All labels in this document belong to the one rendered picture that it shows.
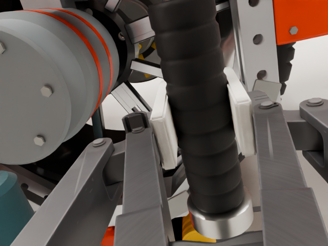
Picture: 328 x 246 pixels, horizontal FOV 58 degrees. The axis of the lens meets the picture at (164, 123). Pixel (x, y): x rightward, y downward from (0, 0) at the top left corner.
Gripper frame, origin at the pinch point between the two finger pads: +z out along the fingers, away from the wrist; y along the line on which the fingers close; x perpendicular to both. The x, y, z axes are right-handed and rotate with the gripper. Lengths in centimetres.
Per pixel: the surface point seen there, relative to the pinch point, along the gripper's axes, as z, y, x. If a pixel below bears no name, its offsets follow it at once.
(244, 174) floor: 115, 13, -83
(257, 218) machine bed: 74, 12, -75
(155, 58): 70, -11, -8
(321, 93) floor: 204, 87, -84
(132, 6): 66, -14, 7
